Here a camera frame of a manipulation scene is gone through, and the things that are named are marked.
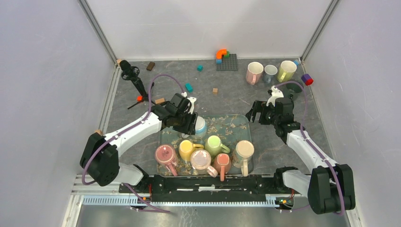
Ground tan rectangular block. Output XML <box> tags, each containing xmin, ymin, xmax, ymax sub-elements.
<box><xmin>154</xmin><ymin>98</ymin><xmax>165</xmax><ymax>105</ymax></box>

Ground light green mug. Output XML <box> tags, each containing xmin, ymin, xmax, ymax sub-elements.
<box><xmin>204</xmin><ymin>135</ymin><xmax>230</xmax><ymax>159</ymax></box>

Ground orange curved block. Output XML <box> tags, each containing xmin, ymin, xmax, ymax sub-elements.
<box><xmin>216</xmin><ymin>49</ymin><xmax>227</xmax><ymax>59</ymax></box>

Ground light blue mug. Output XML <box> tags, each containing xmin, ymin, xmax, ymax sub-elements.
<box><xmin>181</xmin><ymin>116</ymin><xmax>207</xmax><ymax>140</ymax></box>

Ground red-pink mug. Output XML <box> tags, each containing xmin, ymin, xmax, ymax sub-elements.
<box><xmin>155</xmin><ymin>144</ymin><xmax>178</xmax><ymax>176</ymax></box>

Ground coral mug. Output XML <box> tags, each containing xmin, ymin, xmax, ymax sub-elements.
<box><xmin>213</xmin><ymin>153</ymin><xmax>231</xmax><ymax>182</ymax></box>

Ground purple and red block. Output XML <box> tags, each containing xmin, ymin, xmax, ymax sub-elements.
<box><xmin>301</xmin><ymin>74</ymin><xmax>314</xmax><ymax>86</ymax></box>

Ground yellow mug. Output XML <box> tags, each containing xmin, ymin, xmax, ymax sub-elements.
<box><xmin>179</xmin><ymin>140</ymin><xmax>204</xmax><ymax>162</ymax></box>

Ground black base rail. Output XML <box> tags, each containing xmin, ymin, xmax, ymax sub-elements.
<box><xmin>119</xmin><ymin>173</ymin><xmax>297</xmax><ymax>202</ymax></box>

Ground cream and green mug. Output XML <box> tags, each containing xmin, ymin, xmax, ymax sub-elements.
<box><xmin>232</xmin><ymin>140</ymin><xmax>254</xmax><ymax>177</ymax></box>

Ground black microphone tripod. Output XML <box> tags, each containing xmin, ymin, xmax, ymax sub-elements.
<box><xmin>117</xmin><ymin>59</ymin><xmax>155</xmax><ymax>110</ymax></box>

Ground dark teal mug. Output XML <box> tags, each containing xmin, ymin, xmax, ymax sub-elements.
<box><xmin>283</xmin><ymin>79</ymin><xmax>304</xmax><ymax>101</ymax></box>

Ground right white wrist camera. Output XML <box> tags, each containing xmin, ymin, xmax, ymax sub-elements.
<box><xmin>267</xmin><ymin>86</ymin><xmax>284</xmax><ymax>106</ymax></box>

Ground brown block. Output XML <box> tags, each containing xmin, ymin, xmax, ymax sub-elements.
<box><xmin>146</xmin><ymin>61</ymin><xmax>155</xmax><ymax>71</ymax></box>

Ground teal rectangular block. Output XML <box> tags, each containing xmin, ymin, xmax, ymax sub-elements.
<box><xmin>185</xmin><ymin>83</ymin><xmax>193</xmax><ymax>93</ymax></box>

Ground grey lego baseplate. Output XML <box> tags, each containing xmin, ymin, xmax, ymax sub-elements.
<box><xmin>216</xmin><ymin>54</ymin><xmax>238</xmax><ymax>71</ymax></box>

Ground blue-grey square mug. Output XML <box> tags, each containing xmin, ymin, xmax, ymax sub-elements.
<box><xmin>263</xmin><ymin>65</ymin><xmax>278</xmax><ymax>84</ymax></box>

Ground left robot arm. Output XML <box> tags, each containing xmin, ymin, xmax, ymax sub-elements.
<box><xmin>79</xmin><ymin>93</ymin><xmax>198</xmax><ymax>193</ymax></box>

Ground light pink hexagonal mug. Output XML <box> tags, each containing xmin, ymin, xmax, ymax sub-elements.
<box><xmin>245</xmin><ymin>61</ymin><xmax>264</xmax><ymax>85</ymax></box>

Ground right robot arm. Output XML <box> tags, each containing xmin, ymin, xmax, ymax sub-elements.
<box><xmin>245</xmin><ymin>97</ymin><xmax>356</xmax><ymax>215</ymax></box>

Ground pale pink mug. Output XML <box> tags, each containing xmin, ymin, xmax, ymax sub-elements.
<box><xmin>190</xmin><ymin>149</ymin><xmax>218</xmax><ymax>177</ymax></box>

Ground floral teal tray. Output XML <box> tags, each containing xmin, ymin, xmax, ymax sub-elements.
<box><xmin>156</xmin><ymin>114</ymin><xmax>256</xmax><ymax>177</ymax></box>

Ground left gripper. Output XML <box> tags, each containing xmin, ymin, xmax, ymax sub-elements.
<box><xmin>173</xmin><ymin>109</ymin><xmax>198</xmax><ymax>136</ymax></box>

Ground yellow-green hexagonal mug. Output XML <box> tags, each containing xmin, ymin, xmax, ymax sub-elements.
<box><xmin>277</xmin><ymin>60</ymin><xmax>297</xmax><ymax>83</ymax></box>

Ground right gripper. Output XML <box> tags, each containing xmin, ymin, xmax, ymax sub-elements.
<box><xmin>245</xmin><ymin>100</ymin><xmax>279</xmax><ymax>126</ymax></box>

